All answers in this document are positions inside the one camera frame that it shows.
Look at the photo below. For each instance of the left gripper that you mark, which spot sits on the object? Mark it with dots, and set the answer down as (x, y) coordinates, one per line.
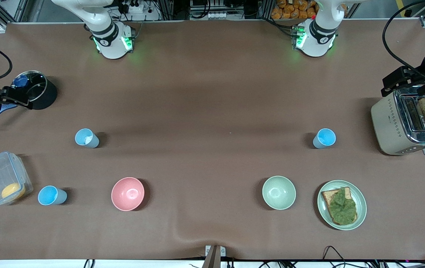
(424, 69)

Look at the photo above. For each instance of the blue cup holding tissue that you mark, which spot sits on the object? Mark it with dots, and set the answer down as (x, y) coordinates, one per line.
(86, 138)

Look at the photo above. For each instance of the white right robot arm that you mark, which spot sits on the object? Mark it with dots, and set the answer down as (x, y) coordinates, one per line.
(110, 41)

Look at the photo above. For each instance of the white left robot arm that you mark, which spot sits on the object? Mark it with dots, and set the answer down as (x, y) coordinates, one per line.
(318, 37)

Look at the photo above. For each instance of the glass lid with blue knob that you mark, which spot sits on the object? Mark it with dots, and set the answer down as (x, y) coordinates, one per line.
(30, 83)

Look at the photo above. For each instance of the black pot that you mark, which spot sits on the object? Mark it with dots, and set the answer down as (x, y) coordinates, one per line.
(47, 98)

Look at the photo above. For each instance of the cream and chrome toaster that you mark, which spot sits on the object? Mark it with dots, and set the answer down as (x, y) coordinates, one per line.
(391, 126)

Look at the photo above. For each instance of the crumpled white tissue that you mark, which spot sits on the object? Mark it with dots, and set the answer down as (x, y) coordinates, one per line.
(89, 139)

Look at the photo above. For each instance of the yellow round food piece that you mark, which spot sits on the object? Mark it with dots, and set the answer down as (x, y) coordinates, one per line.
(13, 191)

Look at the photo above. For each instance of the pale green plate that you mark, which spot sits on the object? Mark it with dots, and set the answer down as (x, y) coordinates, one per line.
(361, 201)

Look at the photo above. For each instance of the bag of orange snacks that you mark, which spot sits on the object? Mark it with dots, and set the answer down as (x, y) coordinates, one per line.
(294, 9)

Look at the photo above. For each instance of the toast slice under lettuce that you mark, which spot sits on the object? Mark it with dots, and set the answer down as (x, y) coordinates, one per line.
(328, 197)

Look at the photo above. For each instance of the green lettuce leaf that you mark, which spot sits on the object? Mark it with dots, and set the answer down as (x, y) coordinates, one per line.
(342, 208)

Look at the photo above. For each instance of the pink bowl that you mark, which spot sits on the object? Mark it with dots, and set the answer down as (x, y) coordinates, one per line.
(127, 194)

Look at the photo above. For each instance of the white power strip with plugs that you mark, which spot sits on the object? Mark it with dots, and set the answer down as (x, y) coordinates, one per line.
(134, 7)

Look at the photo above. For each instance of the pale green bowl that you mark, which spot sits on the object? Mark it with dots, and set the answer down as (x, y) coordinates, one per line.
(278, 192)

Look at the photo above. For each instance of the brown table cloth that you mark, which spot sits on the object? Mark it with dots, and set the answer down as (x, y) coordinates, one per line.
(212, 93)

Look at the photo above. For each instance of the narrow white power strip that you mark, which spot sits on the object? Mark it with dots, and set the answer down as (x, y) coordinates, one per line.
(217, 15)

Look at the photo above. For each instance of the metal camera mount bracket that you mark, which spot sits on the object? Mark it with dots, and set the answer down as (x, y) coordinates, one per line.
(214, 257)

